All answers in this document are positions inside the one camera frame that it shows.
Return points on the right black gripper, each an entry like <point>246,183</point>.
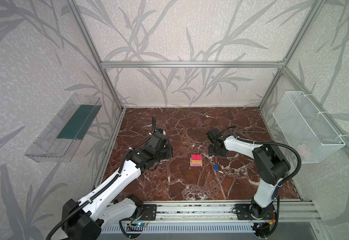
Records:
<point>215,148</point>

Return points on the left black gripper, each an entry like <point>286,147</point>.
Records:
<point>167,149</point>

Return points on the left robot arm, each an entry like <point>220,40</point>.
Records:
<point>84,219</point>

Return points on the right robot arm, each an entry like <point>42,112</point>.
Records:
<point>271,163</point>

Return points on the pink item in basket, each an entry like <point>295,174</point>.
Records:
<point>303,151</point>

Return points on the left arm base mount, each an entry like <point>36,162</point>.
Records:
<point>145,212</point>

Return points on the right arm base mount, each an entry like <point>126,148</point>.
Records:
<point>249,211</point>

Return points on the aluminium frame crossbar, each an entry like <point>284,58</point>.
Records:
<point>182,64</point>

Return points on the white wire basket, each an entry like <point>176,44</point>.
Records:
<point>301,122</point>

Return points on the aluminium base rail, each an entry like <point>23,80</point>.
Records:
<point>200,212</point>

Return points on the clear plastic wall tray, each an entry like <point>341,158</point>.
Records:
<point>61,138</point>

